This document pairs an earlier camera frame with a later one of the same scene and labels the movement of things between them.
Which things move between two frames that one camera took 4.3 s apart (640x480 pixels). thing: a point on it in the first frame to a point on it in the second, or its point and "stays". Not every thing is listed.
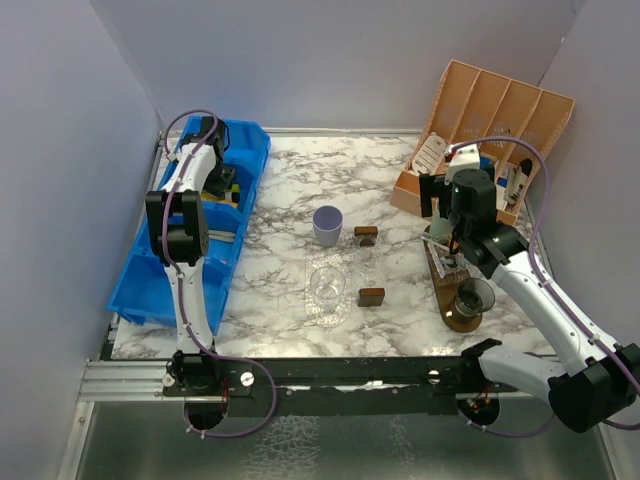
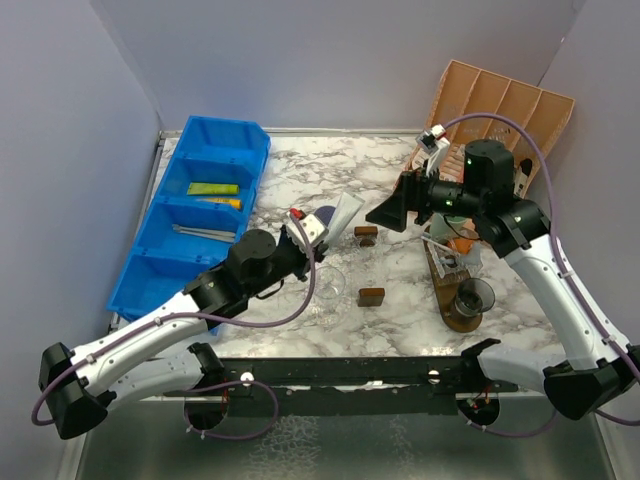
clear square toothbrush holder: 447,264 stays
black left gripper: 223,183 to 301,272
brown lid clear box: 366,235 stays
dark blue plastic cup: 473,297 stays
